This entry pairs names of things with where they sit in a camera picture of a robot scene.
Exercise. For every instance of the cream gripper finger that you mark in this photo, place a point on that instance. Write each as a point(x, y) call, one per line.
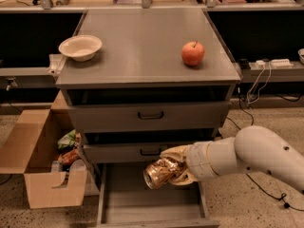
point(177, 153)
point(183, 178)

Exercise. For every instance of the crushed orange soda can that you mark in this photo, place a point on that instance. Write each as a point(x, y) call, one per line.
point(160, 172)

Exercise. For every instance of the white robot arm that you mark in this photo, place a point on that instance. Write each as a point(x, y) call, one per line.
point(253, 149)

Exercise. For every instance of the grey top drawer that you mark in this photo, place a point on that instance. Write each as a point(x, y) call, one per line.
point(146, 117)

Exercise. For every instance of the grey drawer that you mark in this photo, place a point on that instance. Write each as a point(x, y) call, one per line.
point(126, 201)
point(127, 152)
point(146, 117)

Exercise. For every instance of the grey bottom drawer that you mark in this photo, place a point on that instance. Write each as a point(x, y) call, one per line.
point(126, 201)

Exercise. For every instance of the grey drawer cabinet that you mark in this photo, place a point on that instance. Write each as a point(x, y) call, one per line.
point(140, 63)

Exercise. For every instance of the grey middle drawer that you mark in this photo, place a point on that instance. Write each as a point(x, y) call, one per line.
point(127, 152)

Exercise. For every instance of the red apple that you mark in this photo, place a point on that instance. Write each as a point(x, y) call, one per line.
point(192, 53)

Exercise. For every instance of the green snack bag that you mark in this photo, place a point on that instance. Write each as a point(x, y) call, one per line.
point(68, 140)

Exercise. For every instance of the orange snack bag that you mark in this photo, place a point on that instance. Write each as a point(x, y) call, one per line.
point(69, 157)

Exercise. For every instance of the white power strip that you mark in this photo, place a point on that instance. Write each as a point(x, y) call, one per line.
point(281, 63)

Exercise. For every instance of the white paper bowl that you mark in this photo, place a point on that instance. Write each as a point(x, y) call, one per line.
point(80, 48)

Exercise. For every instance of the open cardboard box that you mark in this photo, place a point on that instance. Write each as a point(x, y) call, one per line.
point(30, 150)

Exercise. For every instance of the white device beside cabinet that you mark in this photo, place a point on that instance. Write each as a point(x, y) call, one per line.
point(56, 64)

